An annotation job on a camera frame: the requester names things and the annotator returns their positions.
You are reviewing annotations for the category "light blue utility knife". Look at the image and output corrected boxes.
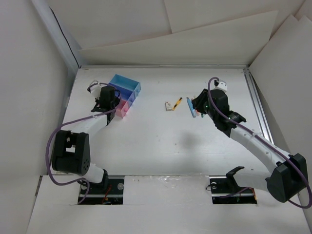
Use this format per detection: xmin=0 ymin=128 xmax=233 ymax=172
xmin=186 ymin=97 xmax=197 ymax=118

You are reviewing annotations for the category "yellow utility knife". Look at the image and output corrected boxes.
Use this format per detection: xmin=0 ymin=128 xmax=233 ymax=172
xmin=172 ymin=97 xmax=183 ymax=111

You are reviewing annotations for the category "white boxed eraser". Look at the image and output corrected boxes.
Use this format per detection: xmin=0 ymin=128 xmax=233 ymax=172
xmin=165 ymin=101 xmax=173 ymax=111

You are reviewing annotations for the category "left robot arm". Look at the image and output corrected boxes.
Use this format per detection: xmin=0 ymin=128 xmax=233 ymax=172
xmin=52 ymin=83 xmax=121 ymax=194

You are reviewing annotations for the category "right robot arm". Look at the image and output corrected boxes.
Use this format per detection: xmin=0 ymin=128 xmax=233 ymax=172
xmin=191 ymin=89 xmax=312 ymax=203

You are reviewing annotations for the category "pink drawer box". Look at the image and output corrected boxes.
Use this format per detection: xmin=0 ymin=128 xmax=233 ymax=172
xmin=115 ymin=99 xmax=129 ymax=118

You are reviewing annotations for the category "light blue drawer box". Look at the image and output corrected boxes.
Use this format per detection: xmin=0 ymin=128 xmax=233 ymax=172
xmin=110 ymin=74 xmax=141 ymax=94

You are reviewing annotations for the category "dark blue drawer box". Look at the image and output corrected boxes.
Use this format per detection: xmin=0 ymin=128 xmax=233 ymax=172
xmin=109 ymin=83 xmax=135 ymax=104

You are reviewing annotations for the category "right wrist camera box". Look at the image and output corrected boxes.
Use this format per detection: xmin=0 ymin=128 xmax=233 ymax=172
xmin=214 ymin=80 xmax=228 ymax=93

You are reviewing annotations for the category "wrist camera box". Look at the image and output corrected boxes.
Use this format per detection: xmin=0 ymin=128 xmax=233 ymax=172
xmin=87 ymin=80 xmax=101 ymax=98
xmin=214 ymin=80 xmax=228 ymax=93

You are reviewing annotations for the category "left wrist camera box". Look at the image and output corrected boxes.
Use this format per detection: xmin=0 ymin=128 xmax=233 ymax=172
xmin=87 ymin=80 xmax=101 ymax=98

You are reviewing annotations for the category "aluminium rail right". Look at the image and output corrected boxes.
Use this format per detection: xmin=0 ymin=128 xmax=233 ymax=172
xmin=243 ymin=68 xmax=274 ymax=143

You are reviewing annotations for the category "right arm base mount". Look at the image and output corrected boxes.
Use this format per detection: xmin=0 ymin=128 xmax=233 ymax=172
xmin=206 ymin=166 xmax=257 ymax=205

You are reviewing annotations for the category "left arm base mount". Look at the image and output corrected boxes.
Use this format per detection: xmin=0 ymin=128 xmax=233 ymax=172
xmin=78 ymin=175 xmax=125 ymax=205

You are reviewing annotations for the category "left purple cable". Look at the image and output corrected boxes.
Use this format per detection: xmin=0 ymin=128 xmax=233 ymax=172
xmin=45 ymin=82 xmax=117 ymax=204

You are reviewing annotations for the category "purple cable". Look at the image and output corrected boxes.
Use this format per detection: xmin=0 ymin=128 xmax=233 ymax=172
xmin=45 ymin=82 xmax=117 ymax=204
xmin=207 ymin=77 xmax=312 ymax=209

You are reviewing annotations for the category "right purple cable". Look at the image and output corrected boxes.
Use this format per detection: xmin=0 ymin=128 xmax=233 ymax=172
xmin=207 ymin=77 xmax=312 ymax=209

